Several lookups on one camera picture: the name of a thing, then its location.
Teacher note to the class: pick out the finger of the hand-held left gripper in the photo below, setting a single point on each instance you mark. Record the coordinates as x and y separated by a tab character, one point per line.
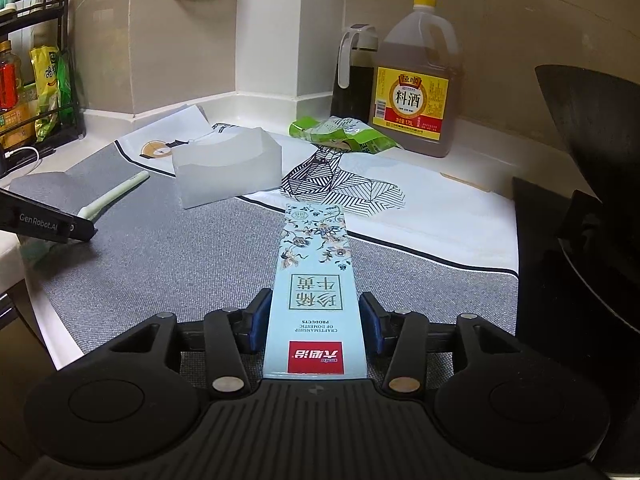
82	232

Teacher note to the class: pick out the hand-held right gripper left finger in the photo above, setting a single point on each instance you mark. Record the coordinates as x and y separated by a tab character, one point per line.
260	325

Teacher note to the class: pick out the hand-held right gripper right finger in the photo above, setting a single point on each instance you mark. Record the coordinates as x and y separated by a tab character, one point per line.
371	325

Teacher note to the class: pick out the green toothbrush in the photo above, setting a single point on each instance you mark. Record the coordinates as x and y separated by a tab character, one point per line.
120	190

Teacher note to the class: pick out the light blue patterned box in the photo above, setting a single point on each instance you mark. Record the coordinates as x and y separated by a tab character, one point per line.
315	300

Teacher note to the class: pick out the grey fabric mat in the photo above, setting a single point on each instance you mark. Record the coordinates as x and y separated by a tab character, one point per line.
175	260

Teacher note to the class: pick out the yellow snack packet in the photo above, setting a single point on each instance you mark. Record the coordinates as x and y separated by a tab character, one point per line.
44	85

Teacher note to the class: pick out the orange cooking oil bottle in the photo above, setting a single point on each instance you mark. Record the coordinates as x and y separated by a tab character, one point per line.
7	85

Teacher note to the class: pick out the white printed mat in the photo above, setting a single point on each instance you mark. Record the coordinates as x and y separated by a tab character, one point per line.
440	200

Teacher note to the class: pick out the white translucent plastic box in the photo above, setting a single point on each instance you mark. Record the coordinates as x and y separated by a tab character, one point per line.
225	175

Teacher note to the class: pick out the green snack packet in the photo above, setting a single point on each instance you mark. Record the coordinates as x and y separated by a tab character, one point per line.
345	135

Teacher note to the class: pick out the cooking wine jug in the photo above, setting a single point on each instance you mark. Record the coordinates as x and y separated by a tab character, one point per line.
415	100

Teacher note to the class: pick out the dark oil dispenser bottle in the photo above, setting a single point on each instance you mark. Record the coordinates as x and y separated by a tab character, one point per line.
357	90

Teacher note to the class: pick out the black wok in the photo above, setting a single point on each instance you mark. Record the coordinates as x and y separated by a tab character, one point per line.
600	125

